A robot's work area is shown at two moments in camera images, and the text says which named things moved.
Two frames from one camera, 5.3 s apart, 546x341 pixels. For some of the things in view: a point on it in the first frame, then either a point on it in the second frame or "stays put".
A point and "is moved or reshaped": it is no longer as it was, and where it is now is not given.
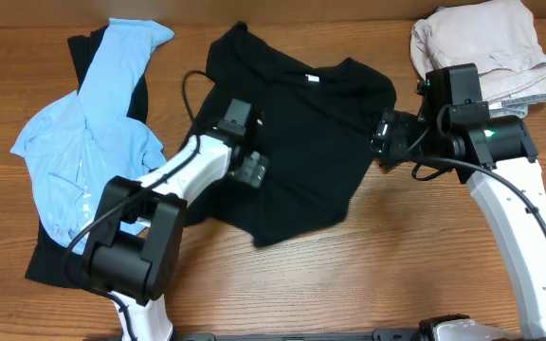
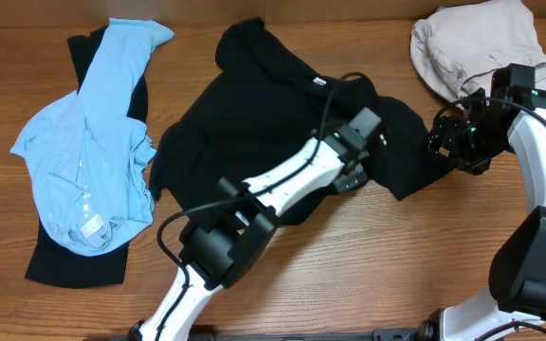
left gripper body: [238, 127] → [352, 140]
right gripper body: [386, 143] → [442, 140]
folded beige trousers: [500, 37] stays put
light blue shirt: [78, 148] stays put
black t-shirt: [317, 126] is moved or reshaped
